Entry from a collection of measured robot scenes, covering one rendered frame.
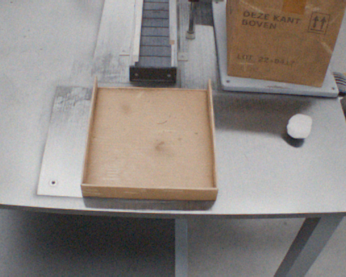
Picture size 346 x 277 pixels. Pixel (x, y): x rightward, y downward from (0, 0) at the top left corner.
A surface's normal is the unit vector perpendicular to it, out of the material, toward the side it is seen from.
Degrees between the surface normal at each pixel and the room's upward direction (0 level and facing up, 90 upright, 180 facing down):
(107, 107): 0
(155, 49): 0
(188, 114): 0
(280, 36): 90
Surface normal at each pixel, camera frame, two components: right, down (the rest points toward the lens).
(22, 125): 0.04, -0.65
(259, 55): -0.08, 0.76
